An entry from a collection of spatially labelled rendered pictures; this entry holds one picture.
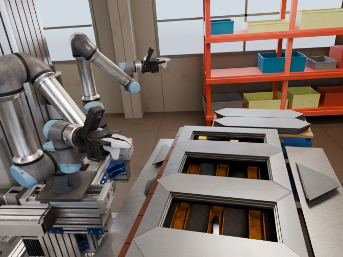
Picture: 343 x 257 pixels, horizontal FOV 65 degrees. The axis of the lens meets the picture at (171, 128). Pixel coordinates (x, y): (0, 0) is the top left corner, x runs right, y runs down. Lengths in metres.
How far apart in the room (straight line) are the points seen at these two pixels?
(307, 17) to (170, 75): 2.18
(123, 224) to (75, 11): 3.86
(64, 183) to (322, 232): 1.26
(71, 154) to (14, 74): 0.36
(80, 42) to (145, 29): 3.04
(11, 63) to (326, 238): 1.55
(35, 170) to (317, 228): 1.34
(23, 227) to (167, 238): 0.66
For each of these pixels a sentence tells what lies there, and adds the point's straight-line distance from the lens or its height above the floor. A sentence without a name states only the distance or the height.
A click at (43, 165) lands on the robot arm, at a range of 1.28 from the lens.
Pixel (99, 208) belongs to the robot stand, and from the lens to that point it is 1.40.
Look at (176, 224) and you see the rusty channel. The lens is 1.62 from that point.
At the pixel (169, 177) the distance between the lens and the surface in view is 1.67.
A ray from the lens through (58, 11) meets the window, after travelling 5.04.
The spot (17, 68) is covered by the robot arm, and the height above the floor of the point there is 1.64.
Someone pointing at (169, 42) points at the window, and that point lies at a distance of 4.59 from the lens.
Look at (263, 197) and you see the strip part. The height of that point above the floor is 0.85.
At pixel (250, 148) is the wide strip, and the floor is 0.85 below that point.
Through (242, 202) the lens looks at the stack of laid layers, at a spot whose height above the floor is 0.83.
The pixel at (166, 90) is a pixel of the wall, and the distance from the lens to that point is 4.80.
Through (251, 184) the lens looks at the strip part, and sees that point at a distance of 1.63.
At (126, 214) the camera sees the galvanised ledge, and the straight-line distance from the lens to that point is 1.73.
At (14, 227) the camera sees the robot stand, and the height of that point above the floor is 0.94.
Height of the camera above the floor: 1.82
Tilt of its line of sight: 25 degrees down
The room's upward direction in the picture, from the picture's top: 4 degrees counter-clockwise
